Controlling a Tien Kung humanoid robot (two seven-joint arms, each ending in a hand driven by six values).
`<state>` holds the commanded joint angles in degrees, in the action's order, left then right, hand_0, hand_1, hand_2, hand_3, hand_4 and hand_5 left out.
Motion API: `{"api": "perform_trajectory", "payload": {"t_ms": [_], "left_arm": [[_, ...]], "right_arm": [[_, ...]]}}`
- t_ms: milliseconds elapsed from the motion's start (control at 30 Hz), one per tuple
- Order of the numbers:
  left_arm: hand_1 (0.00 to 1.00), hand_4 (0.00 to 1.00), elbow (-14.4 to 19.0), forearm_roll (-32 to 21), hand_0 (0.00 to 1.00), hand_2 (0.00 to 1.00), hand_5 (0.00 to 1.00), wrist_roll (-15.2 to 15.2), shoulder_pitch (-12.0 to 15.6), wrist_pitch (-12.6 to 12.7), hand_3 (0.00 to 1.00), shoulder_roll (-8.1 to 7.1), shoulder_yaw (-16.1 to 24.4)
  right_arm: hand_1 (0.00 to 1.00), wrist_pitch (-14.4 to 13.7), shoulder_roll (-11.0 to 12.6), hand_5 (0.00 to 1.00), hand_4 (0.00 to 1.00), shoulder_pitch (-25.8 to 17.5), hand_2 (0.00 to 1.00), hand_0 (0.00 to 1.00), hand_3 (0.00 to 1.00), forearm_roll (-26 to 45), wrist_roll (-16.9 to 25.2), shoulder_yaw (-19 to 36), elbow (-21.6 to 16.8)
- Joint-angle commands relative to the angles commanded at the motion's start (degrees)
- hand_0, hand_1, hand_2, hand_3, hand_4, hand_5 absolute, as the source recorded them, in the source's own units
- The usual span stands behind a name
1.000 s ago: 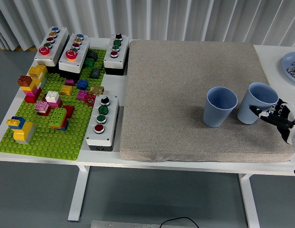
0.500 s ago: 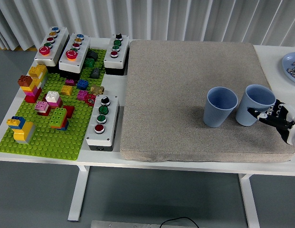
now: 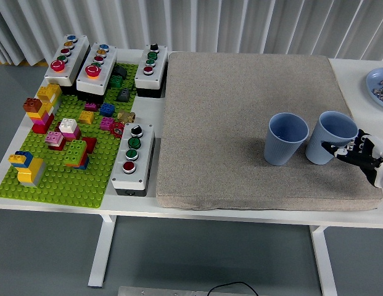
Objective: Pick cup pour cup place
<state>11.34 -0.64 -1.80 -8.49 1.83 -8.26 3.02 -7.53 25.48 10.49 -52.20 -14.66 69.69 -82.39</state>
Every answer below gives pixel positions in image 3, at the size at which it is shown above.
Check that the dark grey arch brick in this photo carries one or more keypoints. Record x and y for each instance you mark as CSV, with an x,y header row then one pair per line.
x,y
120,71

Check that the green studded baseplate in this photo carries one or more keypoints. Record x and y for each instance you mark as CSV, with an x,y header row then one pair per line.
x,y
71,185

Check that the blue plate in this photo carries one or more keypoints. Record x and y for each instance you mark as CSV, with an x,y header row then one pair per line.
x,y
371,83

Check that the grey sloped brick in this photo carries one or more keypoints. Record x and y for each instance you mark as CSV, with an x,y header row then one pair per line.
x,y
123,95

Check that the green-topped brick stack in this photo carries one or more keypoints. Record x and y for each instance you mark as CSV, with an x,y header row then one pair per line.
x,y
74,151

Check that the dark green brick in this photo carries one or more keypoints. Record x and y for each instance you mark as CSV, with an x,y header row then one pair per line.
x,y
116,81

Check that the four-button control box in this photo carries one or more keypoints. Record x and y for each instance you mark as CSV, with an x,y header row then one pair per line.
x,y
158,68
145,154

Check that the brass pipe fitting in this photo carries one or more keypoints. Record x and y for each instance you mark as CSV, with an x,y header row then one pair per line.
x,y
126,116

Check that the pink white red brick stack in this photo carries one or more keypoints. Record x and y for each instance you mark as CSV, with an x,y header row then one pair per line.
x,y
54,137

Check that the red valve handwheel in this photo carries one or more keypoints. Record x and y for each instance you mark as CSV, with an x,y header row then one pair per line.
x,y
117,129

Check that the five-button control box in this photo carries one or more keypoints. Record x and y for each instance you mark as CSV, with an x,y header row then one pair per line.
x,y
109,61
76,52

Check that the yellow white brick stack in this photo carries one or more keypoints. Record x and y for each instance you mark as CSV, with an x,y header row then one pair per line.
x,y
49,91

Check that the white pleated curtain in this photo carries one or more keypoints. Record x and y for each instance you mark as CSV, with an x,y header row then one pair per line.
x,y
271,24

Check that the yellow blue grey brick stack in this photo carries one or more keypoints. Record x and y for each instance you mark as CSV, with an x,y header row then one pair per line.
x,y
27,175

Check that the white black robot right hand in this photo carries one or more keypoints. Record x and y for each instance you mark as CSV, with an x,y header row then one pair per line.
x,y
364,158

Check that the magenta brick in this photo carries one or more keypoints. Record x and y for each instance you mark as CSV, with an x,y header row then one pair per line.
x,y
91,106
106,123

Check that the white table leg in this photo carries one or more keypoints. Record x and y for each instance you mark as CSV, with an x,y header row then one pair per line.
x,y
101,253
325,262

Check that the blue ribbed cup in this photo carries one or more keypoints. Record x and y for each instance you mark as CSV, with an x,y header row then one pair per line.
x,y
316,148
280,148

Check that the brown-topped brick tower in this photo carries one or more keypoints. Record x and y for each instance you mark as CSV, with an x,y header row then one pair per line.
x,y
32,105

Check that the grey-brown padded mat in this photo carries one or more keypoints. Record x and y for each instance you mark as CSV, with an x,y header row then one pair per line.
x,y
216,129

